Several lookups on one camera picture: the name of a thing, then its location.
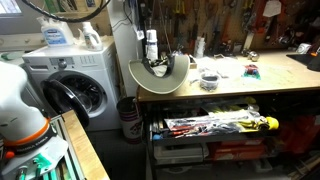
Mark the white front-load washing machine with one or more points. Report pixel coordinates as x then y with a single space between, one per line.
74 78

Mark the red green packet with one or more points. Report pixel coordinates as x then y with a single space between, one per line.
252 71

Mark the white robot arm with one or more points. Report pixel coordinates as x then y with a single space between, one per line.
32 147

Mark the black metal workbench frame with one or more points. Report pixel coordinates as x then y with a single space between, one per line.
296 110

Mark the wooden side bench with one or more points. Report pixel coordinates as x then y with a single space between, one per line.
87 164

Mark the small white detergent bottle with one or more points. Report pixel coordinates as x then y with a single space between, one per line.
91 37

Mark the large white detergent jug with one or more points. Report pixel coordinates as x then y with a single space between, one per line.
56 33

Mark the plastic bag of tools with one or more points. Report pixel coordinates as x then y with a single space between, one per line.
214 123

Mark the white spray can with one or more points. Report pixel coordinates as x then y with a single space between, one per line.
152 47

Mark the silver metal balls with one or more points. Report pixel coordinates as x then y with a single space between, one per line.
253 56

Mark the dark trash bin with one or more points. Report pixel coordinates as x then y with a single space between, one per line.
131 119

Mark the yellow flashlight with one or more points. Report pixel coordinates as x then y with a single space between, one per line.
267 123

